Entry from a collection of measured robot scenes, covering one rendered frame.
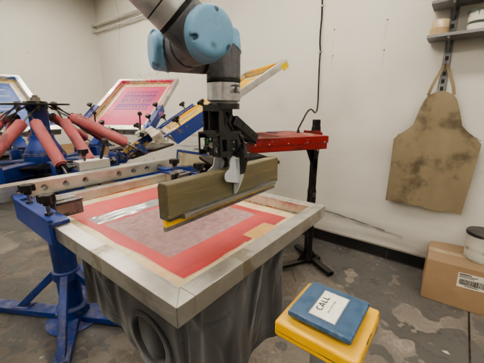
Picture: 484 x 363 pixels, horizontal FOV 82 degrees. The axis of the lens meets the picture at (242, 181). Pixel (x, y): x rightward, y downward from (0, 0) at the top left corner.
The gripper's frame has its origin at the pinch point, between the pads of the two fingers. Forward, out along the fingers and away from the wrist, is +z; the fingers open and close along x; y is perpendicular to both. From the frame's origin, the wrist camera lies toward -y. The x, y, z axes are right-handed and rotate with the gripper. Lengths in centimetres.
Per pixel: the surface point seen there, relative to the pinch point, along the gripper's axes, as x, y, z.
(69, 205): -43.3, 21.8, 8.6
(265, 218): 0.2, -16.1, 13.7
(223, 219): -9.5, -7.7, 13.8
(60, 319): -110, 12, 90
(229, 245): 2.9, 4.1, 13.8
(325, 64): -59, -200, -57
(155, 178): -61, -20, 12
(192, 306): 13.8, 25.8, 12.0
